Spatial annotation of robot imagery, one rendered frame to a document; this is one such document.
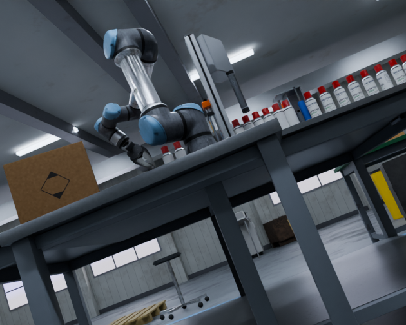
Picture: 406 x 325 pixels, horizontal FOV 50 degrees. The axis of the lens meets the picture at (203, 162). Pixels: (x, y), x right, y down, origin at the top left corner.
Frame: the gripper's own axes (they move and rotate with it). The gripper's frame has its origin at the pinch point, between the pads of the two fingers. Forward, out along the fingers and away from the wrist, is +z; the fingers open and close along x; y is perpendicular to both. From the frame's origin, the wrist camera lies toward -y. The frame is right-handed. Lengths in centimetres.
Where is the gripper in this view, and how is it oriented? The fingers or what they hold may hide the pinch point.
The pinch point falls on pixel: (153, 166)
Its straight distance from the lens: 209.3
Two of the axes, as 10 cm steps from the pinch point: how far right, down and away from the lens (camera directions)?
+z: 7.8, 6.1, -1.4
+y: 0.3, 1.9, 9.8
